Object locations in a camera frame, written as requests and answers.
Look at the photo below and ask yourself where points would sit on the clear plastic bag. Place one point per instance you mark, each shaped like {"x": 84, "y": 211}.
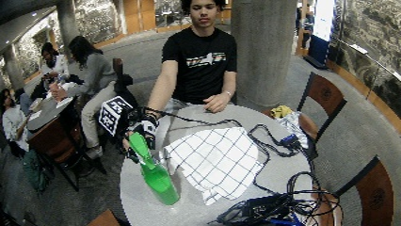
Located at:
{"x": 295, "y": 125}

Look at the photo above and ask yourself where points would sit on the black bag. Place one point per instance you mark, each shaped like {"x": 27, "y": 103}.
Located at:
{"x": 125, "y": 91}

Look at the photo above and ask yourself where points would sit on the round grey side table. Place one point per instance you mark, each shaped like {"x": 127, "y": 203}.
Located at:
{"x": 45, "y": 114}

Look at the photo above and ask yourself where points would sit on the wooden chair with black frame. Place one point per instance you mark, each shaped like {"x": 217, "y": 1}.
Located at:
{"x": 104, "y": 219}
{"x": 373, "y": 194}
{"x": 325, "y": 94}
{"x": 67, "y": 153}
{"x": 117, "y": 67}

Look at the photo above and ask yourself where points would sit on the slim concrete pillar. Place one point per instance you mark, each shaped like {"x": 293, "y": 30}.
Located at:
{"x": 67, "y": 22}

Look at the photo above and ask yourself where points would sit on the white checked cloth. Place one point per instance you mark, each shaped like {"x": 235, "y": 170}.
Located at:
{"x": 217, "y": 160}

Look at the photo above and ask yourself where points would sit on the the person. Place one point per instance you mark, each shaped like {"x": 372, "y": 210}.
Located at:
{"x": 200, "y": 72}

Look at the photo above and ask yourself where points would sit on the metal wall handrail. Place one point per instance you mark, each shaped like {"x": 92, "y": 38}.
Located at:
{"x": 368, "y": 55}

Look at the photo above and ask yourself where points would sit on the green backpack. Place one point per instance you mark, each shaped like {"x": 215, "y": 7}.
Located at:
{"x": 33, "y": 171}

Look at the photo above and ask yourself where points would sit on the green spray bottle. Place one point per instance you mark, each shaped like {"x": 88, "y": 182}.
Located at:
{"x": 159, "y": 180}

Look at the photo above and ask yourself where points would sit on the white marker cube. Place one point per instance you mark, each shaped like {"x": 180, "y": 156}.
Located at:
{"x": 112, "y": 115}

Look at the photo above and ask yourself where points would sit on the black electronics box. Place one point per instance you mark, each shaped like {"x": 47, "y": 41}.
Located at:
{"x": 261, "y": 207}

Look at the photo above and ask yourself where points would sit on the yellow crumpled cloth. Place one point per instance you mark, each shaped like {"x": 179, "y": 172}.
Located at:
{"x": 280, "y": 111}

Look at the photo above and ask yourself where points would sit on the white paper sheet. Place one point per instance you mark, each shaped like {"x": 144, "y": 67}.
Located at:
{"x": 64, "y": 102}
{"x": 35, "y": 115}

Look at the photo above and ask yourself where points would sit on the wide concrete pillar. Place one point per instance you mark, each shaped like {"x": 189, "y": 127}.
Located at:
{"x": 263, "y": 50}

